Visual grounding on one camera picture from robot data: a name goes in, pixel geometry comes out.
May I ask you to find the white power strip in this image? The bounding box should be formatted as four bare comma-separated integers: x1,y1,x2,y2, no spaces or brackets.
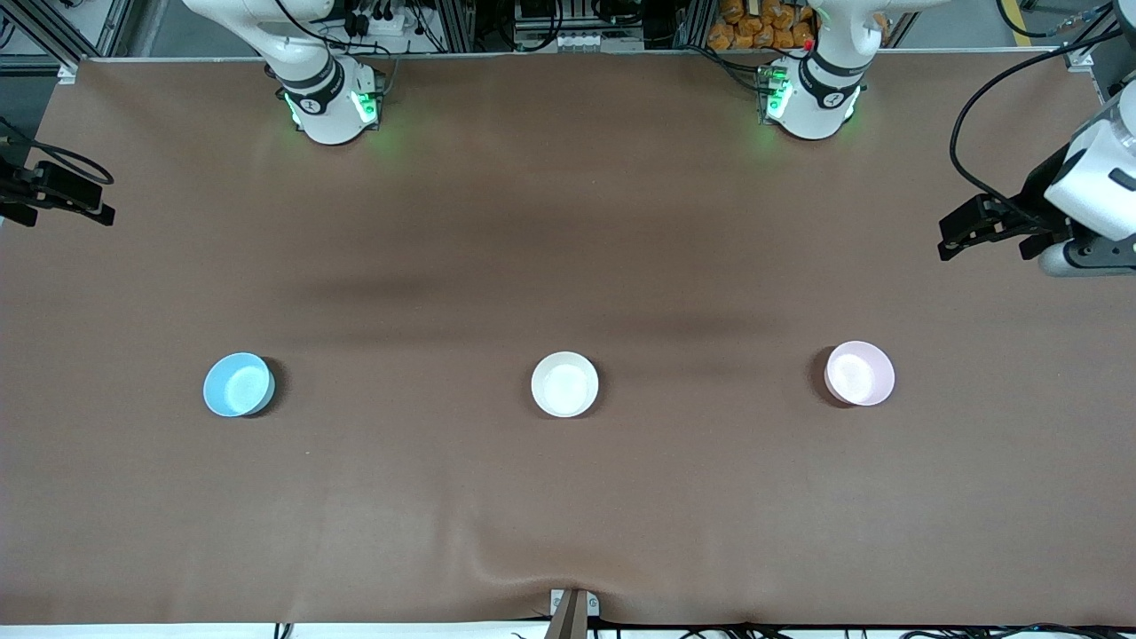
348,7,420,38

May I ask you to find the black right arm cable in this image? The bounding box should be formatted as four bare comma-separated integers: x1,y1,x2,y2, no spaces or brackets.
0,117,116,187

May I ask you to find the white bowl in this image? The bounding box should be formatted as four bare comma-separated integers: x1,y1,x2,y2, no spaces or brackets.
531,351,600,418

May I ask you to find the pink bowl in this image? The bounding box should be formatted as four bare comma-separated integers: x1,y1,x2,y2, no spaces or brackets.
824,341,895,407

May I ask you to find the blue bowl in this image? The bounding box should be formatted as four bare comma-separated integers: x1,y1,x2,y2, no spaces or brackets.
203,352,276,418

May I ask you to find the orange snack packets pile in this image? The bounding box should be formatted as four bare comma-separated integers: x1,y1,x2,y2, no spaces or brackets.
707,0,819,51

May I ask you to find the aluminium frame post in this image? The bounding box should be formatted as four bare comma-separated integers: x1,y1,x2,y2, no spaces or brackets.
678,0,716,51
435,0,477,54

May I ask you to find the brown table mat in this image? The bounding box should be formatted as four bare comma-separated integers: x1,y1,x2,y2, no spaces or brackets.
0,53,1136,627

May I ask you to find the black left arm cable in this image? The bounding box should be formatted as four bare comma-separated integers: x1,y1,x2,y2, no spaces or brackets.
949,16,1136,216

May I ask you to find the black white electronics box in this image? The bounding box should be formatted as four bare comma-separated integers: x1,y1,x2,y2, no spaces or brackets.
513,0,624,52

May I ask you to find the metal clamp bracket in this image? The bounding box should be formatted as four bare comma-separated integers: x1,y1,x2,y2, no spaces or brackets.
549,588,601,639

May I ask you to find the aluminium frame strut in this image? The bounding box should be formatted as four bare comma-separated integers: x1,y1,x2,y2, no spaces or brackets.
1065,0,1136,90
0,0,83,83

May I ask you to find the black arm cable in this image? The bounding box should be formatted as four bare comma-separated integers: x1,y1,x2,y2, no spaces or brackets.
949,16,1136,216
0,117,116,187

